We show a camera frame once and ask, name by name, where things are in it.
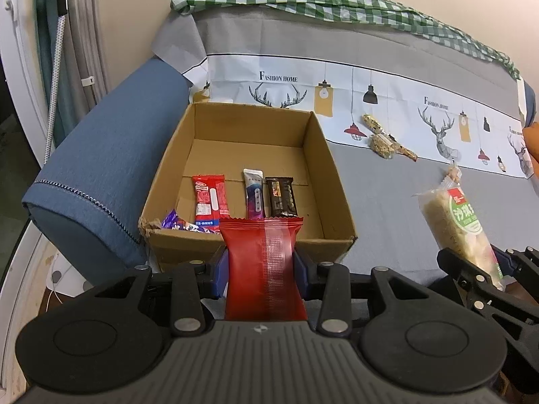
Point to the red white snack packet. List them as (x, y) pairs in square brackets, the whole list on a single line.
[(208, 200)]

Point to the orange cloth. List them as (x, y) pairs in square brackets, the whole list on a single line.
[(531, 155)]

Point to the orange snack bar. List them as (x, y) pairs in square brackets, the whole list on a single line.
[(406, 151)]

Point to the brown chocolate packet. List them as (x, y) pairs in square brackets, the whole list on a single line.
[(281, 197)]

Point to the grey curtain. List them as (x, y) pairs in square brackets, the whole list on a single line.
[(86, 29)]

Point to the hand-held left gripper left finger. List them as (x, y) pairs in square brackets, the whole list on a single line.
[(221, 273)]

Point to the clear biscuit bag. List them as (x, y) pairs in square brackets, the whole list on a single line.
[(452, 175)]

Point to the green label rice cake packet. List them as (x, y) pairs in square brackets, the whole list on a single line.
[(454, 223)]

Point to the clear cereal bag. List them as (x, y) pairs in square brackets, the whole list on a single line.
[(383, 146)]

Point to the purple snack packet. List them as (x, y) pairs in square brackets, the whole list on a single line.
[(177, 221)]

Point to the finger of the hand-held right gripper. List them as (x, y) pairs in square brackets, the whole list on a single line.
[(469, 282), (526, 265)]

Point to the blue sofa armrest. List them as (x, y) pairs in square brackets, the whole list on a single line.
[(105, 151), (531, 96)]

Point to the brown cardboard box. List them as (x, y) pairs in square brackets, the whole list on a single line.
[(252, 128)]

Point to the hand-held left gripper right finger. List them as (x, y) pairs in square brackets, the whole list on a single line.
[(300, 273)]

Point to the grey purple stick packet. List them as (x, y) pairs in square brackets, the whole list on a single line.
[(254, 197)]

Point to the white curtain clip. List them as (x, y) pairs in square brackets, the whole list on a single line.
[(87, 80)]

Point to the plain red snack packet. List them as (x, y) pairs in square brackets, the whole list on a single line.
[(261, 269)]

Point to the grey printed blanket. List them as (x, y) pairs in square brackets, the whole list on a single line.
[(379, 202)]

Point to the white door frame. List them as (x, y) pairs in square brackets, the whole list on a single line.
[(21, 71)]

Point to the yellow nut bar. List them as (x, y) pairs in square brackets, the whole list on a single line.
[(372, 124)]

